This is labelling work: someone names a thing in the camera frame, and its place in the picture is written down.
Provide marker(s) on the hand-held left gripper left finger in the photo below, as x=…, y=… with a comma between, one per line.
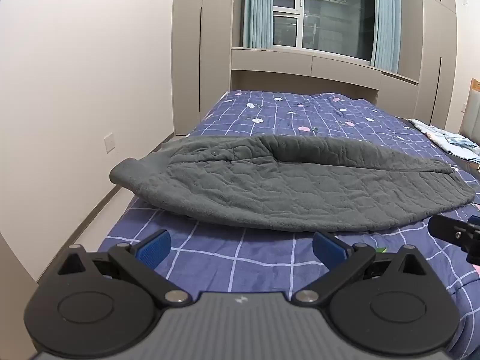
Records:
x=153, y=249

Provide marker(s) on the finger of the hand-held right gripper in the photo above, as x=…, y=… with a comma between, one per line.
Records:
x=475, y=220
x=450, y=234

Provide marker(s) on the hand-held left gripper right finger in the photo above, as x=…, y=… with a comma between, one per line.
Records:
x=330, y=249

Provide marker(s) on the grey quilted fleece pants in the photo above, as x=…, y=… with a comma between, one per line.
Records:
x=285, y=191

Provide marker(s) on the blue checked floral quilt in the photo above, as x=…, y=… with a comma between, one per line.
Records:
x=232, y=257

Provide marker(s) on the light blue patterned cloth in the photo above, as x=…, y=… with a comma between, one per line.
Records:
x=450, y=138

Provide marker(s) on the padded wooden headboard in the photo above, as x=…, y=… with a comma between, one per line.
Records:
x=472, y=112

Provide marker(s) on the beige wardrobe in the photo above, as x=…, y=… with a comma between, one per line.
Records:
x=187, y=45
x=435, y=45

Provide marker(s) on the beige window cabinet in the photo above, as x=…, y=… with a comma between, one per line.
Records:
x=300, y=67

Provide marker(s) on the light blue curtain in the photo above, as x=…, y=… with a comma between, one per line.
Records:
x=386, y=18
x=258, y=7

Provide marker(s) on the white wall socket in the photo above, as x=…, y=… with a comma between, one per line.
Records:
x=110, y=143

